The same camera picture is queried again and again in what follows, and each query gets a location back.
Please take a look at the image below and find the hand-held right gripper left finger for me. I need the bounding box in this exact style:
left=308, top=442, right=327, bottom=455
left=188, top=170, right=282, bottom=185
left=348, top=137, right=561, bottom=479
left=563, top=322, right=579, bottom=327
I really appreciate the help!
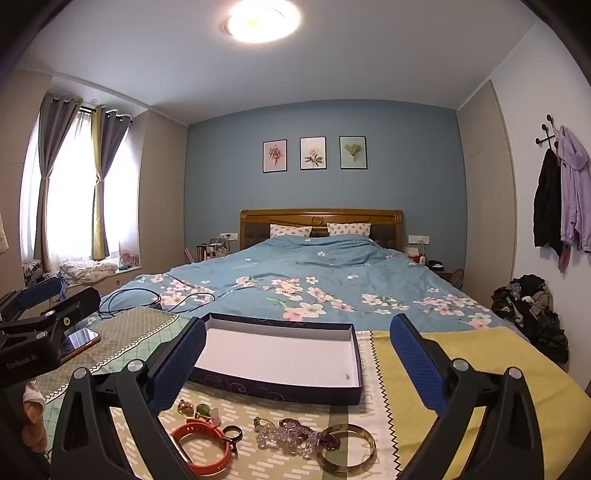
left=50, top=318, right=207, bottom=480

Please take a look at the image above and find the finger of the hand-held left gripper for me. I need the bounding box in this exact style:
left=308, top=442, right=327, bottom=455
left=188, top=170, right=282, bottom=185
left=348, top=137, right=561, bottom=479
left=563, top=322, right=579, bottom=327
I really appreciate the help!
left=0, top=275, right=64, bottom=324
left=0, top=286, right=101, bottom=357

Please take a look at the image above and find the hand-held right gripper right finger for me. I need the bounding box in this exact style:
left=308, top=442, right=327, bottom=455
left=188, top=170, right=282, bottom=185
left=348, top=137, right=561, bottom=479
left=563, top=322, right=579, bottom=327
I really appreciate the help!
left=389, top=314, right=546, bottom=480

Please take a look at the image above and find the orange smartwatch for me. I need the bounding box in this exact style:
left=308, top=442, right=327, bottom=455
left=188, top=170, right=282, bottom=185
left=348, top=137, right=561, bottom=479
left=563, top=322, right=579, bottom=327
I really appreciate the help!
left=168, top=418, right=234, bottom=478

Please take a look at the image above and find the dark blue shallow box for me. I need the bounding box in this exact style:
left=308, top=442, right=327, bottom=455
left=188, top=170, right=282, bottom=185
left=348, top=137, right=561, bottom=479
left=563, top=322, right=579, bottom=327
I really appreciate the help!
left=187, top=312, right=362, bottom=407

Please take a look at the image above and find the clear crystal bead bracelet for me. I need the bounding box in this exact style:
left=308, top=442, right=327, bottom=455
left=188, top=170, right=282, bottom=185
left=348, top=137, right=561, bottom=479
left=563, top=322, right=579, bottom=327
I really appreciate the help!
left=254, top=425, right=319, bottom=460

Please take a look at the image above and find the amber bangle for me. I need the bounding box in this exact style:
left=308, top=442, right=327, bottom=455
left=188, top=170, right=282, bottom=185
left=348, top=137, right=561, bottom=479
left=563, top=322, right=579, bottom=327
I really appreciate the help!
left=316, top=424, right=377, bottom=475

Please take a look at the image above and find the purple bead bracelet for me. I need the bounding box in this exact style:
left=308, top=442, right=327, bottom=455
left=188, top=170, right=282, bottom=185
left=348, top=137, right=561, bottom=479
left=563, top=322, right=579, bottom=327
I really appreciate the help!
left=277, top=418, right=342, bottom=450

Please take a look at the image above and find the person's left hand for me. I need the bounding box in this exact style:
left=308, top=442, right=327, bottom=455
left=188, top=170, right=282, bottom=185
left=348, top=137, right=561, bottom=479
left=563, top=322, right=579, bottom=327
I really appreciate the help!
left=22, top=381, right=48, bottom=455

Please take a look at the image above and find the crumpled cream blanket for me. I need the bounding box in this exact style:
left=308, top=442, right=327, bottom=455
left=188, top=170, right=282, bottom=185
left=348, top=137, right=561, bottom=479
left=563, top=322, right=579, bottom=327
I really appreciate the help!
left=60, top=260, right=118, bottom=282

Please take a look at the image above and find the black smartphone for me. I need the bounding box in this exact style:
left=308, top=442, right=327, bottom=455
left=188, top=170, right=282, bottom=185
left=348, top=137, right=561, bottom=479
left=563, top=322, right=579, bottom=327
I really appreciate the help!
left=60, top=328, right=101, bottom=365

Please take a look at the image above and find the beige window seat cabinet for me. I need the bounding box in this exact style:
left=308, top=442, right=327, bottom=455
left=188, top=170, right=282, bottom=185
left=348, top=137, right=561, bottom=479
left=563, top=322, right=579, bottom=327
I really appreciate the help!
left=65, top=267, right=141, bottom=298

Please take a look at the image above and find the row of cosmetic bottles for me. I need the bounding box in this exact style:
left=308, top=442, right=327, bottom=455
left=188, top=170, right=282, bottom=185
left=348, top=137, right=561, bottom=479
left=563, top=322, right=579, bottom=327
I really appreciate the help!
left=185, top=235, right=232, bottom=265

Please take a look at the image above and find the pile of dark clothes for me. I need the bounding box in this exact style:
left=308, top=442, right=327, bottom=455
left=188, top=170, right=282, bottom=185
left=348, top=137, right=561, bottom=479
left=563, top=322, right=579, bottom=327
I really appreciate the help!
left=490, top=274, right=570, bottom=365

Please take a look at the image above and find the beige wardrobe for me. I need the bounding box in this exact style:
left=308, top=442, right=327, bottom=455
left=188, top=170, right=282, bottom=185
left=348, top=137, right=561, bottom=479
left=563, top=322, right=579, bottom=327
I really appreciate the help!
left=124, top=111, right=190, bottom=273
left=457, top=79, right=517, bottom=296

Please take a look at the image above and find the bed with floral blue duvet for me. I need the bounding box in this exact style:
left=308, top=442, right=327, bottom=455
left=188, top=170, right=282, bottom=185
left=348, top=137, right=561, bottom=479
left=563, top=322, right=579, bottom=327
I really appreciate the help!
left=99, top=234, right=527, bottom=340

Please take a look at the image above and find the patchwork cloth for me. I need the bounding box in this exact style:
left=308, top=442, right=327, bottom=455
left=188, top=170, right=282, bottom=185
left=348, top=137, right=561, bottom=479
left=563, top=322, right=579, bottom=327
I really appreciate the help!
left=34, top=305, right=573, bottom=480

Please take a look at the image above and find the patterned white pillow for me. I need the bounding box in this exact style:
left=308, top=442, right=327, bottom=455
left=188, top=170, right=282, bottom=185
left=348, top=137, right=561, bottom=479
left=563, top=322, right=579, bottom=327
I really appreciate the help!
left=270, top=224, right=311, bottom=240
left=327, top=222, right=371, bottom=237

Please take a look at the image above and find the yellow and grey curtain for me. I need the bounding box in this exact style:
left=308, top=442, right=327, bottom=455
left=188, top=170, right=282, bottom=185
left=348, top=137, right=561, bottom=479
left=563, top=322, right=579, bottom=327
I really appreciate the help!
left=90, top=105, right=132, bottom=261

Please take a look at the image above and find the wooden headboard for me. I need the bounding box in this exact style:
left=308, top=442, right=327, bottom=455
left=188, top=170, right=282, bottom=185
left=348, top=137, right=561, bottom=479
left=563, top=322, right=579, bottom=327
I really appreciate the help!
left=239, top=209, right=404, bottom=252

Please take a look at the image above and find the black jacket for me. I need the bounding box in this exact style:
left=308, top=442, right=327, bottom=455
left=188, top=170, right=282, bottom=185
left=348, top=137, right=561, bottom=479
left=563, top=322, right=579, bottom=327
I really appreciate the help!
left=533, top=148, right=564, bottom=259

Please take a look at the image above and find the green leaf framed picture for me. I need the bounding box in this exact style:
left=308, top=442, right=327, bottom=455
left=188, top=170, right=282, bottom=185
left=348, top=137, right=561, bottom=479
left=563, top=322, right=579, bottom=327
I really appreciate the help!
left=339, top=136, right=367, bottom=170

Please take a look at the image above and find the pink flower framed picture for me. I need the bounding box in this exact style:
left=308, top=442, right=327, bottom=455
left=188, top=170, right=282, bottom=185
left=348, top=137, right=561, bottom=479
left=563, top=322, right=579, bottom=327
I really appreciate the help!
left=263, top=140, right=288, bottom=174

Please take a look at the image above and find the white flower framed picture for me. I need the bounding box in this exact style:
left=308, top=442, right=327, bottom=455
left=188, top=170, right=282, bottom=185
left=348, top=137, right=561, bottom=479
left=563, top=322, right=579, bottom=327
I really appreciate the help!
left=300, top=137, right=327, bottom=171

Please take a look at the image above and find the purple jacket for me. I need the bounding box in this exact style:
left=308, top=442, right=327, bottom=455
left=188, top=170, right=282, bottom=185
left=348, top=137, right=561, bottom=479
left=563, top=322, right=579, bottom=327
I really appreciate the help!
left=556, top=126, right=591, bottom=254

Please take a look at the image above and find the round ceiling lamp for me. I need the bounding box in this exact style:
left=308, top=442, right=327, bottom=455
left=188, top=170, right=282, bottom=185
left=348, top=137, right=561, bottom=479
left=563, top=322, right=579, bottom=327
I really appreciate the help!
left=219, top=0, right=303, bottom=44

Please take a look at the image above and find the black cable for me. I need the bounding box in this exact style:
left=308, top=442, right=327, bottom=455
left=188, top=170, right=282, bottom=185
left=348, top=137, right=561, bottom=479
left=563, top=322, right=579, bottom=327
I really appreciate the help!
left=99, top=287, right=217, bottom=319

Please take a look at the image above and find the black wall coat rack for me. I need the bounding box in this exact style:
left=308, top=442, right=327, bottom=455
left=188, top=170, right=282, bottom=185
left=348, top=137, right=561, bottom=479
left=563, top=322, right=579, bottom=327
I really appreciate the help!
left=536, top=114, right=566, bottom=158

